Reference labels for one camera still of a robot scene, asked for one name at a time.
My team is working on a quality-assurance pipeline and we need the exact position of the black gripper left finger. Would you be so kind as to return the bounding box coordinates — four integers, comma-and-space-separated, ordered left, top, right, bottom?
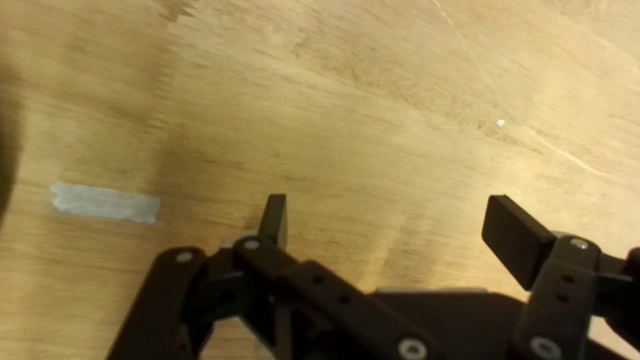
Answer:
104, 193, 435, 360

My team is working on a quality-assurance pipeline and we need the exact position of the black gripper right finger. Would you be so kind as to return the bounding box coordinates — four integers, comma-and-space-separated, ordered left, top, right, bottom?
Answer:
480, 193, 640, 360

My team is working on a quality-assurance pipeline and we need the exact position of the pale tape strip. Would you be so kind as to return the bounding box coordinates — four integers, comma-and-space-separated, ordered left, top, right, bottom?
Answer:
48, 180, 162, 226

